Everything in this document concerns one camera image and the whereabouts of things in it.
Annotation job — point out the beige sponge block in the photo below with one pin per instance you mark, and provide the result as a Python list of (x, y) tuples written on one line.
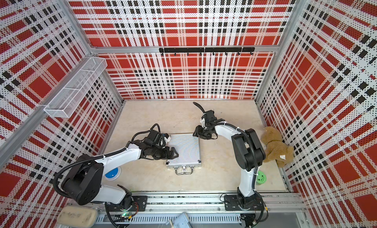
[(77, 217)]

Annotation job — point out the black wall hook rail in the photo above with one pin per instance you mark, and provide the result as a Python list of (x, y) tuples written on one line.
[(208, 50)]

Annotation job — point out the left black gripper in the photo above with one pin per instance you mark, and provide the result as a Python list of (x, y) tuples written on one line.
[(166, 155)]

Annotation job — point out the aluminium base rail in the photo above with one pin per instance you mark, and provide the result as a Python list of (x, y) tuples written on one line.
[(207, 208)]

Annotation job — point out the green tape roll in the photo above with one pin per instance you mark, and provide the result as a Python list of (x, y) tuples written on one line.
[(261, 178)]

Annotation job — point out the white blue round lid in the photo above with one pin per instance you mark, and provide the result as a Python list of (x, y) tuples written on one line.
[(113, 174)]

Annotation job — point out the white wire mesh shelf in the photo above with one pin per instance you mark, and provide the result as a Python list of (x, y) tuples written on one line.
[(66, 101)]

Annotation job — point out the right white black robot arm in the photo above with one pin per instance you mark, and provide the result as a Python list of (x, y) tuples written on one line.
[(248, 151)]

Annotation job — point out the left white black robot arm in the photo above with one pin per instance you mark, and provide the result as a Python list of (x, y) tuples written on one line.
[(82, 180)]

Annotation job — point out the silver aluminium poker case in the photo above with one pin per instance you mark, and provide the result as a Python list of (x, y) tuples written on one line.
[(188, 148)]

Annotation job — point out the brown teddy bear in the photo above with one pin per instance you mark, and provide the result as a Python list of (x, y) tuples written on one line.
[(276, 150)]

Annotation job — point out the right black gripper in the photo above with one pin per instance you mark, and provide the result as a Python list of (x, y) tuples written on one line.
[(197, 131)]

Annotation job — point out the white plastic object at front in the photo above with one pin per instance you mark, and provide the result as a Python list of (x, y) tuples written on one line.
[(182, 221)]

